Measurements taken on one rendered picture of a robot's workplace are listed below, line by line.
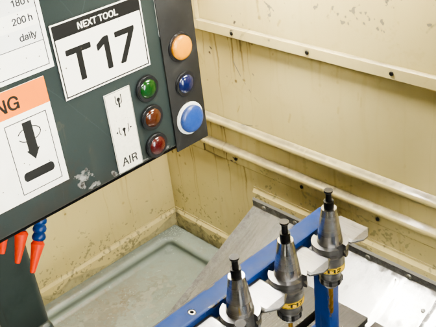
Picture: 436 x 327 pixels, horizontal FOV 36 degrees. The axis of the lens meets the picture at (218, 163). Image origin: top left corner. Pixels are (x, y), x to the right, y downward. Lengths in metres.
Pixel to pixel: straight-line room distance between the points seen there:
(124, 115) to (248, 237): 1.25
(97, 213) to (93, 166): 1.42
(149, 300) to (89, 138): 1.46
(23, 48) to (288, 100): 1.14
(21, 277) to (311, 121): 0.75
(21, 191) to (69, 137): 0.06
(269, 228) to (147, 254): 0.51
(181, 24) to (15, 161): 0.21
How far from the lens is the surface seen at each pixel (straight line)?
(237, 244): 1.88
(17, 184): 0.63
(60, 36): 0.61
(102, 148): 0.66
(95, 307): 2.11
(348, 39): 1.48
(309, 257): 1.16
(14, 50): 0.59
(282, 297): 1.09
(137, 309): 2.07
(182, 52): 0.69
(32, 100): 0.61
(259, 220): 1.90
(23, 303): 1.59
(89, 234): 2.10
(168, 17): 0.68
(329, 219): 1.14
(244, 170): 1.91
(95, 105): 0.65
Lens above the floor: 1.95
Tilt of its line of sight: 31 degrees down
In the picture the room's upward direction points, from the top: 7 degrees counter-clockwise
